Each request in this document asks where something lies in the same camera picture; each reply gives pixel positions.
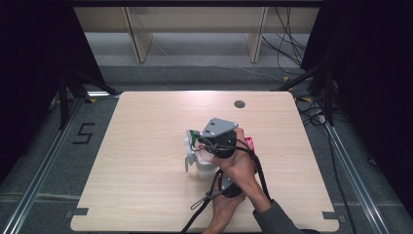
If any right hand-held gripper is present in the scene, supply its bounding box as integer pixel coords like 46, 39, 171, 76
197, 117, 240, 160

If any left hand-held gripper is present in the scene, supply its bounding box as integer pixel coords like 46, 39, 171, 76
215, 173, 244, 199

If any clear jug with grey lid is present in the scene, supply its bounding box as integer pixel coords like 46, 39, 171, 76
183, 129, 222, 179

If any pink plastic bag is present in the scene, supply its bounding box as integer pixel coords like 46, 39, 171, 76
189, 129, 256, 164

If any person's left hand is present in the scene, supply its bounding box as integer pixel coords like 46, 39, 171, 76
202, 194, 246, 234

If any person's right hand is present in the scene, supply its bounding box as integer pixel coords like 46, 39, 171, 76
211, 127, 258, 193

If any light wooden shelf unit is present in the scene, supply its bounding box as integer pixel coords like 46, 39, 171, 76
73, 6, 320, 64

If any black metal stand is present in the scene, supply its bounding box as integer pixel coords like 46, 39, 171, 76
272, 60, 336, 127
57, 67, 122, 131

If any black curtain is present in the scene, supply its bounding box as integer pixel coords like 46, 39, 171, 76
0, 0, 106, 183
300, 0, 413, 209

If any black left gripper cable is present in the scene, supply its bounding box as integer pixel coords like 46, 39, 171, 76
179, 169, 226, 234

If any tangle of black cables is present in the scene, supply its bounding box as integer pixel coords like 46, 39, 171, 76
296, 97, 329, 129

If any bundle of black floor cables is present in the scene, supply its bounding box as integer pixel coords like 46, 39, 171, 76
261, 6, 308, 66

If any aluminium floor rail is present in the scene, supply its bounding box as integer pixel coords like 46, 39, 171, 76
0, 97, 86, 234
323, 122, 393, 234

